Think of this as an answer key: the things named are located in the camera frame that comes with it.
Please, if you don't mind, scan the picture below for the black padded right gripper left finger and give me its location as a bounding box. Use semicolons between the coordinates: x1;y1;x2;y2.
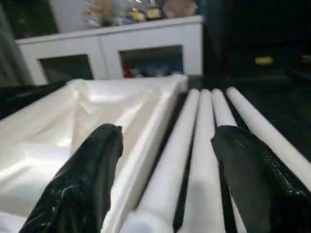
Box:
18;122;124;233

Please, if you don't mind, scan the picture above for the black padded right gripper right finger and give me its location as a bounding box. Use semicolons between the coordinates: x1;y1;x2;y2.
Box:
210;125;311;233

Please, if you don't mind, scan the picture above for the white plastic table top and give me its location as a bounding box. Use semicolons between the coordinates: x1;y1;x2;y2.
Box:
0;74;190;233

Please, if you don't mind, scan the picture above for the black table mat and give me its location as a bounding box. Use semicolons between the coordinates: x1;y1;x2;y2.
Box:
0;70;311;233

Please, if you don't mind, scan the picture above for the red white bottle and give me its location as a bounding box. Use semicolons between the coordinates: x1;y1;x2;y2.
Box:
122;60;133;78

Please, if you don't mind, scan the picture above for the white glass-door cabinet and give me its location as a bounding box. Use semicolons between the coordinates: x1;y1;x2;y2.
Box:
14;14;204;85

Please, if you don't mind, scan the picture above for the grey curtain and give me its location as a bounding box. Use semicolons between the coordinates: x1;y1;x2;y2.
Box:
0;0;22;87

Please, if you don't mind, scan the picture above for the black fabric covered furniture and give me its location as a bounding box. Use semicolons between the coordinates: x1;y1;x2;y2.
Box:
203;0;311;76

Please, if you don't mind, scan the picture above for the yellow black toy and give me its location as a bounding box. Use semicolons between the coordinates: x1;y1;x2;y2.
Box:
145;6;162;20
128;7;145;22

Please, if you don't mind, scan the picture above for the beige plush toy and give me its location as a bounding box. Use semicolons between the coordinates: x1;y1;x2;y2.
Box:
165;0;197;17

